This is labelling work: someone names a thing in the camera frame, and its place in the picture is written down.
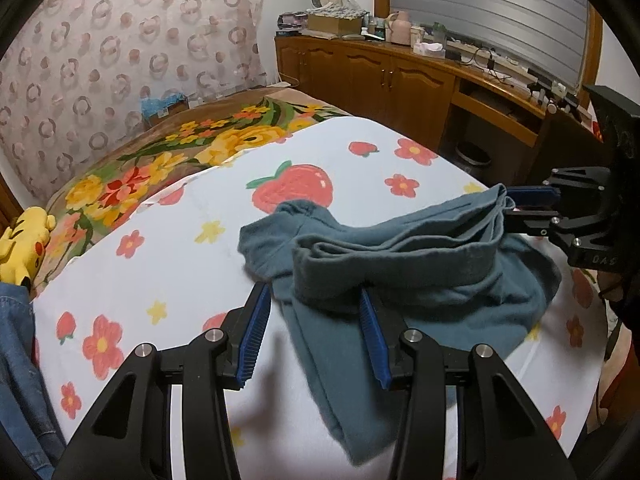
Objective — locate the cardboard box with blue bag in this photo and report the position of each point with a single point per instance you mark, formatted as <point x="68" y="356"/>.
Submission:
<point x="162" y="110"/>

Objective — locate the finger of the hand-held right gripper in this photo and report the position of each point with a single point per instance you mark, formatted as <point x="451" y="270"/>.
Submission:
<point x="530" y="222"/>
<point x="532" y="196"/>

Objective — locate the open cardboard box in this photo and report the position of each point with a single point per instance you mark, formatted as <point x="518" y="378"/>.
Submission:
<point x="335" y="24"/>

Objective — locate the dark printed box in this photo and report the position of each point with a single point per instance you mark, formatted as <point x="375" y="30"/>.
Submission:
<point x="292" y="20"/>

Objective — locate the dark trash bin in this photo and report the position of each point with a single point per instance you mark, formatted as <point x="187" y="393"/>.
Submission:
<point x="474" y="155"/>

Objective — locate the yellow plush toy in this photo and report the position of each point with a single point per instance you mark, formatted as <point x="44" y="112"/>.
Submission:
<point x="25" y="245"/>

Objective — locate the pink thermos jug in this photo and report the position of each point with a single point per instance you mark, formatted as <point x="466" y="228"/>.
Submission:
<point x="400" y="27"/>

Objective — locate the white power strip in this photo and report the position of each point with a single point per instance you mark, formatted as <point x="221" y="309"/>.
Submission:
<point x="500" y="60"/>

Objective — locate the wooden cabinet desk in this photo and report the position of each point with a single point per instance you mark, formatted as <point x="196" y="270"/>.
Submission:
<point x="375" y="75"/>

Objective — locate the grey window blind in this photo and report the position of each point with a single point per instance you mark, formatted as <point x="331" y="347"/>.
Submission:
<point x="485" y="5"/>

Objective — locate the green bottle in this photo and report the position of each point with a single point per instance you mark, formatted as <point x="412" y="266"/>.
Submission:
<point x="440" y="32"/>

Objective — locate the person's right hand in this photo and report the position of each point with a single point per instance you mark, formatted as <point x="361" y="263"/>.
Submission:
<point x="607" y="282"/>

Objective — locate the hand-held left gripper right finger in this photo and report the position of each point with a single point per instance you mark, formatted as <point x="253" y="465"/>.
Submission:
<point x="375" y="345"/>

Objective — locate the white flower print blanket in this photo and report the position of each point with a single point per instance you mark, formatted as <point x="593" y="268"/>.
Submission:
<point x="200" y="270"/>

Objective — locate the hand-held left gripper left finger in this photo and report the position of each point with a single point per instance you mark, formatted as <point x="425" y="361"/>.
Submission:
<point x="252" y="340"/>

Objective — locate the teal short pants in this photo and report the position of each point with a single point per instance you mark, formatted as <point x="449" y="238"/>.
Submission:
<point x="425" y="310"/>

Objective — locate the blue denim jeans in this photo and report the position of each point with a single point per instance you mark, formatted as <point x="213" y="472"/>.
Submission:
<point x="20" y="385"/>

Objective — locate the brown floral blanket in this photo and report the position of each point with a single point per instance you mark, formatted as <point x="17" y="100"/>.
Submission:
<point x="200" y="140"/>

